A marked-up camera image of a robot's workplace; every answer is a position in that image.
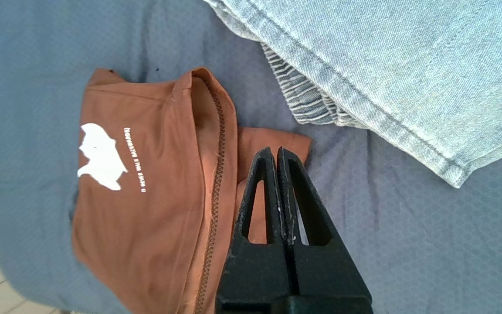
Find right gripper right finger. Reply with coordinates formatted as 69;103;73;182
277;146;371;297

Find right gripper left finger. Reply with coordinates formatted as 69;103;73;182
218;147;293;297

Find brown shorts with white print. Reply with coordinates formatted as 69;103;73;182
70;67;312;314

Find blue bed cover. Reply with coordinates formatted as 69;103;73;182
0;0;502;314

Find light blue denim shorts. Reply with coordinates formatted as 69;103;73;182
203;0;502;189

